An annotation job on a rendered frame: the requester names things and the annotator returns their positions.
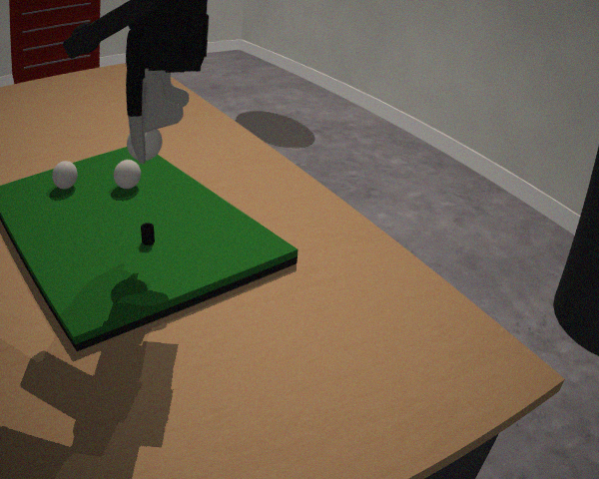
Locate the white ball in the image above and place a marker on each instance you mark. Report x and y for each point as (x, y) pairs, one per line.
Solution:
(153, 144)
(64, 175)
(127, 174)

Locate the green golf mat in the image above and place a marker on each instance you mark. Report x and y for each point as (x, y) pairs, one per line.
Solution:
(108, 260)

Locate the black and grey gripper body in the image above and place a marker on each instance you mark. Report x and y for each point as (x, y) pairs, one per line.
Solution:
(182, 22)

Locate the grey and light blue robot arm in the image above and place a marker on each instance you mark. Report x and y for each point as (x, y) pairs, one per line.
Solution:
(86, 37)

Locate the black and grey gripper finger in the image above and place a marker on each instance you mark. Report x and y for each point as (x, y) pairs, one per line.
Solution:
(158, 112)
(172, 92)

